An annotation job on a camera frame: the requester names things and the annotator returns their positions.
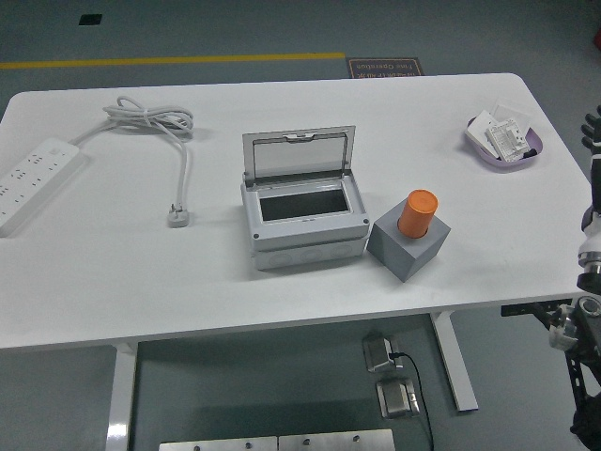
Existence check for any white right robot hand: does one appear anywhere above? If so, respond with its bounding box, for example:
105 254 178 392
579 105 601 260

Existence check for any orange cylindrical battery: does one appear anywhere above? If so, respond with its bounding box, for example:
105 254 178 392
397 189 439 240

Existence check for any transparent hinged box lid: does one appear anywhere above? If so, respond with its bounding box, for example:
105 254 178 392
241 124 357 185

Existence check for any silver floor socket box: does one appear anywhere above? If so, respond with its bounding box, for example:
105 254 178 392
362 331 405 375
375 378 421 421

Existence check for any purple plastic tray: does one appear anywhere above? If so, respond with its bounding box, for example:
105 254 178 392
466 117 546 174

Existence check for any black table control panel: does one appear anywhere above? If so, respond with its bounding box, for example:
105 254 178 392
500 303 539 318

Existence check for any clear plastic packet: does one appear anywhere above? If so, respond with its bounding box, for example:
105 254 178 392
489 96 537 131

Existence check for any grey cube holder block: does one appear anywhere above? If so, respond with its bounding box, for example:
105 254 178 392
366 199 453 284

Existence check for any dark printed floor sign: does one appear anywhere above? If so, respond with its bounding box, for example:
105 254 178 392
346 56 426 80

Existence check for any grey metal plate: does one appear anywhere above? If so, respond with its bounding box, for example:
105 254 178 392
277 428 395 451
158 436 279 451

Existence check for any white power strip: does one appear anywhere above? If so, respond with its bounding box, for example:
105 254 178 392
0 136 82 238

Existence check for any white switch panel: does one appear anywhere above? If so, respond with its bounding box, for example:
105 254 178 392
485 117 532 163

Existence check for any black floor cable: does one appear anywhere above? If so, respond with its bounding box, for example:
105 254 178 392
389 350 436 451

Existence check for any grey electrical enclosure box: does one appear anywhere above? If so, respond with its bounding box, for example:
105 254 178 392
240 169 370 272

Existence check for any white power cord with plug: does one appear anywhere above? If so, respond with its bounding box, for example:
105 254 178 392
69 95 196 230

